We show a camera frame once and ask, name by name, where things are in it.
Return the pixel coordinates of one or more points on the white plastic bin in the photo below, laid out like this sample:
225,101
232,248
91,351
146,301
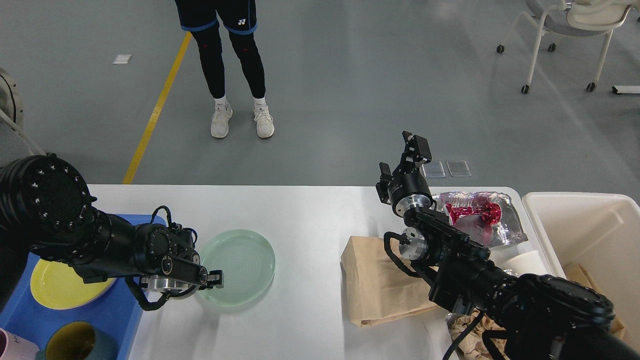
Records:
601,233

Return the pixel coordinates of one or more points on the white paper cup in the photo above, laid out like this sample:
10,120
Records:
530,262

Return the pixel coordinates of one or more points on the floor outlet plate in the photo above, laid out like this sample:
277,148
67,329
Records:
458,168
433,170

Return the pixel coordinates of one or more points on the brown paper bag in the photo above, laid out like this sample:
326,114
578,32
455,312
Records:
376,290

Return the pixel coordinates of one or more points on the pale green plate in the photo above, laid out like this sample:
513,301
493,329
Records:
247,262

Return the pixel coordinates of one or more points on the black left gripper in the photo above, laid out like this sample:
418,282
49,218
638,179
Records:
181,275

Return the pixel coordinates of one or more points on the pink cup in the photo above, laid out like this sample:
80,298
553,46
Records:
14,347

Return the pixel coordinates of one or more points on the white rolling chair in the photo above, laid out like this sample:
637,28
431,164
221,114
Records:
571,19

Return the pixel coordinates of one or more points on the teal mug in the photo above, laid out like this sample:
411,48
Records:
79,340

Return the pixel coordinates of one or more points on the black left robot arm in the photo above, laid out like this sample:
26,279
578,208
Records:
46,209

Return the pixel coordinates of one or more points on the blue plastic tray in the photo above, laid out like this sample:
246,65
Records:
116,313

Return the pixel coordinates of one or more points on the floor outlet plate left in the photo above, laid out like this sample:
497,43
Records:
433,170

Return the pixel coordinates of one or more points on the silver red foil wrapper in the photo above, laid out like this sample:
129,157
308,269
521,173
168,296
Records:
489,217

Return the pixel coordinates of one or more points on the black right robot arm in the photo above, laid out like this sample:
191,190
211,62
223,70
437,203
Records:
540,317

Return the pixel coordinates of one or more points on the yellow plate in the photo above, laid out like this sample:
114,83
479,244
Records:
57,286

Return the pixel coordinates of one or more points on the grey chair at left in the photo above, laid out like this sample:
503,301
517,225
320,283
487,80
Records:
13,113

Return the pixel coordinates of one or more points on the floor outlet plate right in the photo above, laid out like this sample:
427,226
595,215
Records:
458,168

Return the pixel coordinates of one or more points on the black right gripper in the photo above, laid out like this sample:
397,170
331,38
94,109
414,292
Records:
407,191

